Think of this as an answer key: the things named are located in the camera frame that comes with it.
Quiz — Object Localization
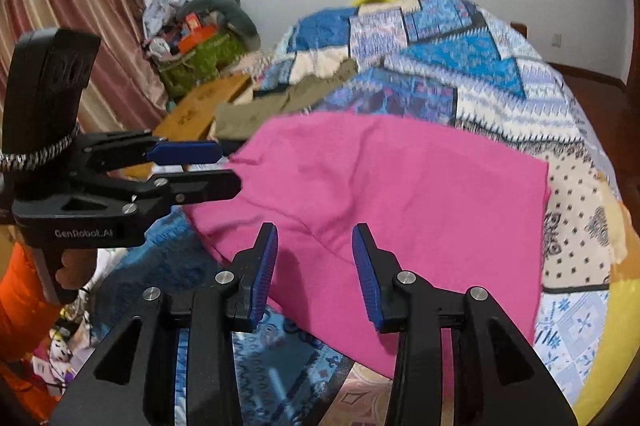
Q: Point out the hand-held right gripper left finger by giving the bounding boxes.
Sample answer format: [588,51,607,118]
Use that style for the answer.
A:
[50,222,279,426]

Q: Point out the khaki pants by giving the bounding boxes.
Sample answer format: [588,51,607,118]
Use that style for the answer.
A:
[212,58,359,141]

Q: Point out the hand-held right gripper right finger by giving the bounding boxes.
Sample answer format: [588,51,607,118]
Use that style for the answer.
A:
[351,223,578,426]

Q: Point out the pile of clothes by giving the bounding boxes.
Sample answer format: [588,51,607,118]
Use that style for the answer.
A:
[141,0,262,59]

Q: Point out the braided wrist cord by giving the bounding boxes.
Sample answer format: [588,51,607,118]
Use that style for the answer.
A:
[0,121,82,175]

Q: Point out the person's left hand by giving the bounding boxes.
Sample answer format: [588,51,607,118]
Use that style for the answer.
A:
[60,251,99,293]

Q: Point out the spotted printed cloth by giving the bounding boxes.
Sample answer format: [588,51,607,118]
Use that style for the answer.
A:
[29,293,98,394]

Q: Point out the blue patchwork quilt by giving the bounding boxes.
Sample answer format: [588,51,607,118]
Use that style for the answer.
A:
[97,0,632,426]

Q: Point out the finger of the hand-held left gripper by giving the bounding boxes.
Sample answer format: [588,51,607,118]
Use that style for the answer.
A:
[55,169,244,221]
[75,130,223,167]

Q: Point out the pink pants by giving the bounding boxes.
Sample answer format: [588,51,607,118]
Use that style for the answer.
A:
[182,111,552,380]

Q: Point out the green patterned bag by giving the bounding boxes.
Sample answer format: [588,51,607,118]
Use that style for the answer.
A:
[158,30,249,102]

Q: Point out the pink striped curtain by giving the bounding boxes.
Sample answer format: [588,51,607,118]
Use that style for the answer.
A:
[0,0,170,134]

